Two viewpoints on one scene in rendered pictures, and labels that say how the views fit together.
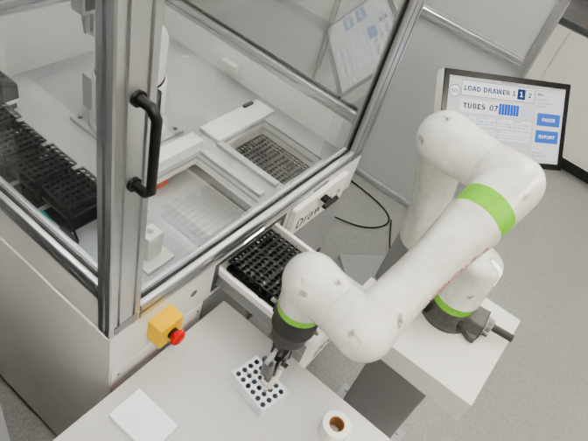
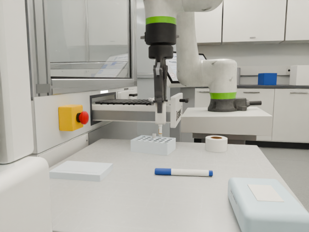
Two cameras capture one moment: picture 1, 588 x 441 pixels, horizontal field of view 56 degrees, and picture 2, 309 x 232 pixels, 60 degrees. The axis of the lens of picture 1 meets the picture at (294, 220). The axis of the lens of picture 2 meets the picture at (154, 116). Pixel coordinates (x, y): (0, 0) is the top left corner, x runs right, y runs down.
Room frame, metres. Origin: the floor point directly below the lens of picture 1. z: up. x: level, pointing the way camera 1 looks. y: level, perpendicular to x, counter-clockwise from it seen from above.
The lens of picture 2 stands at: (-0.13, 0.14, 0.99)
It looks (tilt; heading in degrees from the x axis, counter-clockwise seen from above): 8 degrees down; 347
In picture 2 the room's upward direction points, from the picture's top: straight up
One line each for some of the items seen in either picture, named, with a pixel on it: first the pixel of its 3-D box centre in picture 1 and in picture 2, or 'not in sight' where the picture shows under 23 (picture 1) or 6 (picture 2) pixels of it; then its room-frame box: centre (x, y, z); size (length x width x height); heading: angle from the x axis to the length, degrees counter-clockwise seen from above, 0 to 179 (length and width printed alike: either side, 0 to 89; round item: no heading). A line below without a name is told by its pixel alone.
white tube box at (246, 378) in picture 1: (258, 385); (153, 144); (0.70, -0.05, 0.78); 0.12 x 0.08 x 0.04; 55
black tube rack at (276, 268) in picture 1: (279, 275); (128, 108); (0.97, -0.01, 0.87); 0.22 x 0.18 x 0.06; 66
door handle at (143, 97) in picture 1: (145, 151); not in sight; (0.62, 0.24, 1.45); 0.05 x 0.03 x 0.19; 66
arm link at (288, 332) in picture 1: (295, 315); (159, 36); (0.67, -0.06, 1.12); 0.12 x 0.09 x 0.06; 66
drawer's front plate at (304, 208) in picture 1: (318, 202); (128, 101); (1.30, -0.05, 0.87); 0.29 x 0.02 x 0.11; 156
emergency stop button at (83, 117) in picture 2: (176, 336); (82, 117); (0.69, 0.17, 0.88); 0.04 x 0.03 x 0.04; 156
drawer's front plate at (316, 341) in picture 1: (339, 320); (177, 108); (0.89, -0.19, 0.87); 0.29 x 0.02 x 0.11; 156
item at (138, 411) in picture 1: (143, 421); (82, 170); (0.53, 0.17, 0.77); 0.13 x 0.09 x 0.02; 66
